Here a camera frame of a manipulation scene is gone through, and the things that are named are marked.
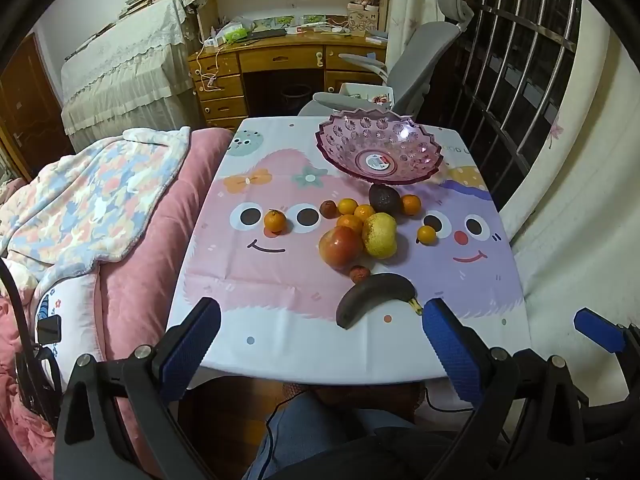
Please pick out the small black device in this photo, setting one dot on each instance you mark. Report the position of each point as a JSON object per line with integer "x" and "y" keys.
{"x": 50, "y": 328}

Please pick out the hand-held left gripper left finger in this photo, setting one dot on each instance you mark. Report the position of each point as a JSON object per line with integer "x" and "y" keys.
{"x": 192, "y": 345}

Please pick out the red apple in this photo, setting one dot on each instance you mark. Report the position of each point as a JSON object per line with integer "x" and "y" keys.
{"x": 340, "y": 246}

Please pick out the wooden desk with drawers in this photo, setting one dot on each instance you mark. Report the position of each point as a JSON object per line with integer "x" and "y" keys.
{"x": 280, "y": 60}

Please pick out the wooden door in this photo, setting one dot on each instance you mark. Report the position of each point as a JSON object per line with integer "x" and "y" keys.
{"x": 35, "y": 110}

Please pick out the white curtain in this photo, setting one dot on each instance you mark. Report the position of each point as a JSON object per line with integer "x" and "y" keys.
{"x": 575, "y": 220}

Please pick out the cartoon printed tablecloth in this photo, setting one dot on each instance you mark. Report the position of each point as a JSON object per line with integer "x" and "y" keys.
{"x": 280, "y": 310}

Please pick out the pink quilt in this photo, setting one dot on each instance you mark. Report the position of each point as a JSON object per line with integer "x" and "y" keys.
{"x": 135, "y": 290}

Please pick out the small orange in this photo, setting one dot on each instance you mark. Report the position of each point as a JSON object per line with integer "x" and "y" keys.
{"x": 275, "y": 221}
{"x": 366, "y": 211}
{"x": 346, "y": 206}
{"x": 426, "y": 234}
{"x": 411, "y": 204}
{"x": 349, "y": 222}

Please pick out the dark avocado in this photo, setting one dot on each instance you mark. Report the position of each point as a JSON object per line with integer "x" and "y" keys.
{"x": 384, "y": 199}

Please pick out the floral fleece blanket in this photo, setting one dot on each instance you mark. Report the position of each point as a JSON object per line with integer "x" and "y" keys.
{"x": 90, "y": 195}

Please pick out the grey office chair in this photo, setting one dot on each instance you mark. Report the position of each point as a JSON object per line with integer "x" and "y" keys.
{"x": 420, "y": 55}

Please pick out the lace covered piano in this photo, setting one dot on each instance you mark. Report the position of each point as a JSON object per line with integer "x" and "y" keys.
{"x": 125, "y": 70}

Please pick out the dark red lychee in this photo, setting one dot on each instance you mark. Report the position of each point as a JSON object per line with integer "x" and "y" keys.
{"x": 328, "y": 208}

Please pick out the green packet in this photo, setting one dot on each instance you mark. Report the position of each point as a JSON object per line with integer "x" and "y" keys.
{"x": 236, "y": 35}

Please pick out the dark overripe banana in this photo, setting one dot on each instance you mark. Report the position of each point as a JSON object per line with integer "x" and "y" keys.
{"x": 372, "y": 297}

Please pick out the yellow pear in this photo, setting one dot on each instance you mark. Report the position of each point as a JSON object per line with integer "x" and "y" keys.
{"x": 379, "y": 236}

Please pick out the pink plastic fruit bowl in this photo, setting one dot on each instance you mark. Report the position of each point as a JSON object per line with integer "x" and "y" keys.
{"x": 350, "y": 135}

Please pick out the white tray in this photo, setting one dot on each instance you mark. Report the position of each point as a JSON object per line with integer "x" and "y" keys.
{"x": 360, "y": 91}

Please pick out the person's jeans leg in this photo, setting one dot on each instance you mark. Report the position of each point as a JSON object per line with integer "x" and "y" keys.
{"x": 310, "y": 435}

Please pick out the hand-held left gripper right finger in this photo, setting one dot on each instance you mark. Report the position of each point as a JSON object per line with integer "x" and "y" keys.
{"x": 450, "y": 350}

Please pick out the cardboard box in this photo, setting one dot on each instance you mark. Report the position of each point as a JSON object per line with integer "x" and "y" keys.
{"x": 362, "y": 20}

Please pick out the metal window grille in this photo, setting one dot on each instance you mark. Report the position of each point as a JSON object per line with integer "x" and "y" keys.
{"x": 505, "y": 60}

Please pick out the black trash bin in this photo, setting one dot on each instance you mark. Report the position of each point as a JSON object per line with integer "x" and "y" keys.
{"x": 295, "y": 97}

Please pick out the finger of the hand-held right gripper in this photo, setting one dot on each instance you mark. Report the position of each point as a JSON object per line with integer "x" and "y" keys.
{"x": 597, "y": 330}

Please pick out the white printed pillow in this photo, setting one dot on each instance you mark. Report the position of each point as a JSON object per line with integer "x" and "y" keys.
{"x": 75, "y": 305}

